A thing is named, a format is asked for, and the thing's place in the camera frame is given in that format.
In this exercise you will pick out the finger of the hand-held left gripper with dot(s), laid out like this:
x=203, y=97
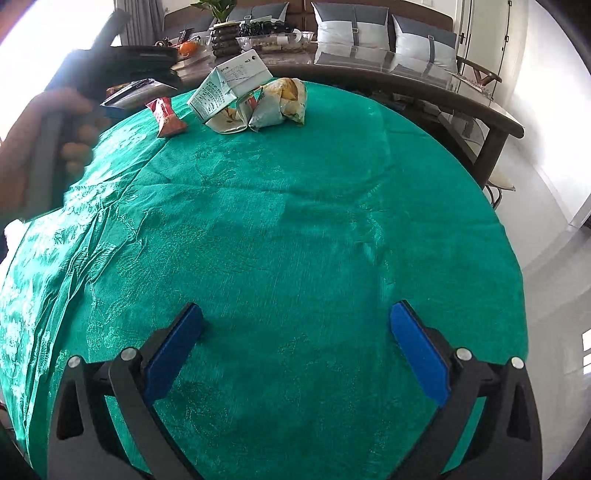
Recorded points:
x=147, y=59

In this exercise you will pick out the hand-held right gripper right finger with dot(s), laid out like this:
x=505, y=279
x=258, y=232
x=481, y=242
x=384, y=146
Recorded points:
x=420, y=350

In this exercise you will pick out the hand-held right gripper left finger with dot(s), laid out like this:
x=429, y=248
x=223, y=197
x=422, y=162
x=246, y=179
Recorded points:
x=173, y=350

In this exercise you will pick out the red snack wrapper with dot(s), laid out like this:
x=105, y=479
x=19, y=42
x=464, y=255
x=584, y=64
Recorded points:
x=166, y=120

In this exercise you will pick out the person's left hand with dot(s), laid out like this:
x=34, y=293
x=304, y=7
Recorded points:
x=18, y=157

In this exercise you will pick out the black flat tray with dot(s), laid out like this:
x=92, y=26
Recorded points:
x=134, y=92

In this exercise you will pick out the grey curtain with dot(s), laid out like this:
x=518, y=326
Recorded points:
x=143, y=21

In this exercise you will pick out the orange fruit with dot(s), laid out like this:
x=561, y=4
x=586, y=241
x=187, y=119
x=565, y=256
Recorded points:
x=187, y=48

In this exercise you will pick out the brown wooden sofa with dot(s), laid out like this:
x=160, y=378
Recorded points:
x=184, y=18

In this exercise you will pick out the glass fruit bowl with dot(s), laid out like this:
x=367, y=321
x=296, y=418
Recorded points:
x=203, y=46

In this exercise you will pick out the potted green plant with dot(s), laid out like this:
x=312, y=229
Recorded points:
x=226, y=39

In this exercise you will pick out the white milk carton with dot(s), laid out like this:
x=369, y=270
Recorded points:
x=231, y=76

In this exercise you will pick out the white crumpled paper wrapper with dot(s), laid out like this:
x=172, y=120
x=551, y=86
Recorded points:
x=228, y=121

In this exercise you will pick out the pale green crumpled packet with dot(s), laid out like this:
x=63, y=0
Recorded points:
x=265, y=115

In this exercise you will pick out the clear plastic food container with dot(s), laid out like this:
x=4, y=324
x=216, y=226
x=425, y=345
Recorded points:
x=277, y=39

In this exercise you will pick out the yellow green snack bag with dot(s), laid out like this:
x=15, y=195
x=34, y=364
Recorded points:
x=291, y=94

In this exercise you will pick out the green patterned tablecloth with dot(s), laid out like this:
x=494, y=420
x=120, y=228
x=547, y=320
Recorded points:
x=300, y=230

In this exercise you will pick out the white stool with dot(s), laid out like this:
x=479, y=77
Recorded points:
x=501, y=181

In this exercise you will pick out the dark wooden dining table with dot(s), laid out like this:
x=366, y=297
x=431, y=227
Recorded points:
x=351, y=69

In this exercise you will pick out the grey white cushion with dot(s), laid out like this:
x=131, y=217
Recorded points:
x=425, y=44
x=351, y=25

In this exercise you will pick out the wooden armchair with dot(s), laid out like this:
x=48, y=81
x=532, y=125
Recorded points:
x=480, y=74

